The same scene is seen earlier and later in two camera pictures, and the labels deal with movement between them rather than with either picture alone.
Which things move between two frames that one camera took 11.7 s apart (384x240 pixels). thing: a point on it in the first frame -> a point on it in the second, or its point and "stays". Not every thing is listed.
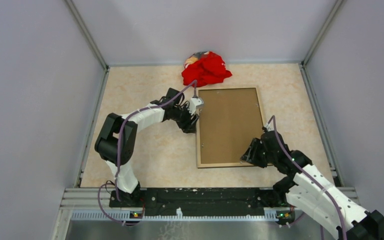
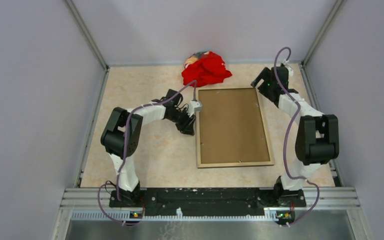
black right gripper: x=250 y=155 -> x=264 y=75
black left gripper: x=189 y=126 stays
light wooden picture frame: x=221 y=165 stays
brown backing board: x=229 y=120 stays
